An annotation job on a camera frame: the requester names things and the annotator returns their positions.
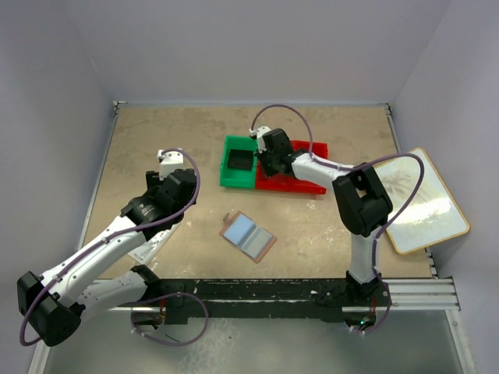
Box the yellow framed whiteboard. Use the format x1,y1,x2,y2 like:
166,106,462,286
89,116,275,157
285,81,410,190
376,148,469,255

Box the black VIP cards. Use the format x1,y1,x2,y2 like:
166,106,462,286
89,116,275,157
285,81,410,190
227,149,254,171

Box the pink leather card holder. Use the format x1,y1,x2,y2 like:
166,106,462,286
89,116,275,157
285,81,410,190
219,211,277,263

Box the red plastic bin right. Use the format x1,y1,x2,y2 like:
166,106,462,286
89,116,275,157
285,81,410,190
291,140,329,159

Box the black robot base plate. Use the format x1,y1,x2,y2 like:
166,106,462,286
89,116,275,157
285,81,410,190
131,265,391,328

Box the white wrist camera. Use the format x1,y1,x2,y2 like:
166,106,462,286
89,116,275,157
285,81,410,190
249,125,271,139
157,148,184,181

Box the green plastic bin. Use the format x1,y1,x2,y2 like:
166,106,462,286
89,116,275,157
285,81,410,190
219,135,257,189

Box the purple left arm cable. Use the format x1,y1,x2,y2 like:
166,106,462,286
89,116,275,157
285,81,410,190
19,147,210,347

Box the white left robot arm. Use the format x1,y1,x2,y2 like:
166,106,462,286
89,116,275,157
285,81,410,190
16,168,200,347

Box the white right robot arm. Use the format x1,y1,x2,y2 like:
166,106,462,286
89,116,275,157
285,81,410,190
249,126,393,305

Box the red plastic bin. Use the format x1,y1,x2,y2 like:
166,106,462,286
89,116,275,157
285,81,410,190
255,161,327,195
291,140,329,159

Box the red plastic bin middle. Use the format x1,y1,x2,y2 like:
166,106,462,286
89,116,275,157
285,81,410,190
255,161,327,195

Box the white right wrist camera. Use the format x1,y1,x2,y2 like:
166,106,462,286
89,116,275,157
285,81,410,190
249,125,271,139

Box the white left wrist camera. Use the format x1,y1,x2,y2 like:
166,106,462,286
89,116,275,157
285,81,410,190
157,148,184,181

